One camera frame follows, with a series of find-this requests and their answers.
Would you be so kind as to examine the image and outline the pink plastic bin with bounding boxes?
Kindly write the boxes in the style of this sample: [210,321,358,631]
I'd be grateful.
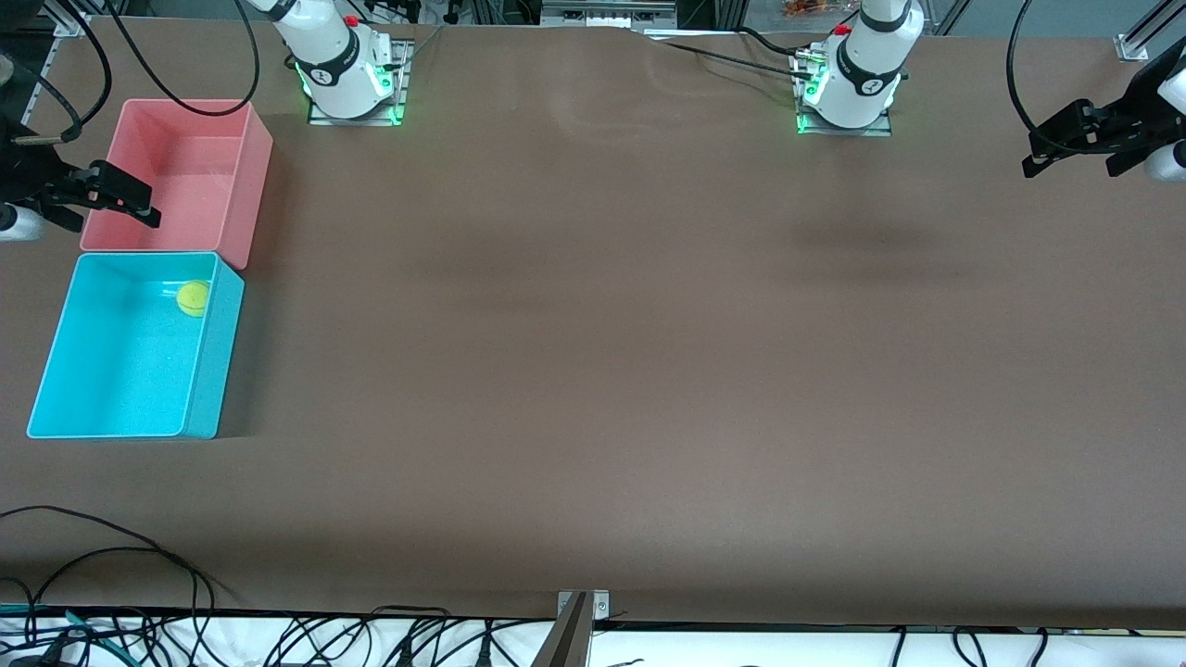
[80,98,275,271]

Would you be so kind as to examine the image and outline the blue plastic bin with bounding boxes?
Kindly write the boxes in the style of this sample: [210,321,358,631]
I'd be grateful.
[26,252,246,440]

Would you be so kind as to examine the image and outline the aluminium corner profile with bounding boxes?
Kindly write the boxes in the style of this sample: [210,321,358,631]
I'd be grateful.
[32,0,89,38]
[1115,0,1186,62]

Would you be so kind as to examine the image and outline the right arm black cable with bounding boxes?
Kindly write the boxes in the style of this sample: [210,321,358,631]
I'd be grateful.
[14,0,262,145]

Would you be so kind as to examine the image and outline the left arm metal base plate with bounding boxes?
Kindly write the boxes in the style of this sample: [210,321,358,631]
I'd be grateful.
[792,51,896,138]

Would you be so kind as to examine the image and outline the long looping black cable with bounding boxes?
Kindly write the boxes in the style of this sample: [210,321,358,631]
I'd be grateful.
[0,505,237,667]

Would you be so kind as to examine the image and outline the black cable across table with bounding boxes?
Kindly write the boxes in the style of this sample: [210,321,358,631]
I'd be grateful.
[649,26,818,81]

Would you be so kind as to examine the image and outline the green cable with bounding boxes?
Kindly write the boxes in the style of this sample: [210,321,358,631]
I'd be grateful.
[0,604,126,654]

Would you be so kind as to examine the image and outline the aluminium frame rail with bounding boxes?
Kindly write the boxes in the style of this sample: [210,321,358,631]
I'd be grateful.
[540,0,679,31]

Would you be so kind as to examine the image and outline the bundle of black cables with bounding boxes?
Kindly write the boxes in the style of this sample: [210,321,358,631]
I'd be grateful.
[218,605,520,667]

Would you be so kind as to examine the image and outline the thin black cables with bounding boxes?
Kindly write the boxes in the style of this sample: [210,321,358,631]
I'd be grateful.
[885,625,1053,667]

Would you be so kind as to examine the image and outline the metal bracket with dark post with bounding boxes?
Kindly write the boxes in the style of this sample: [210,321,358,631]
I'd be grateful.
[530,589,612,667]

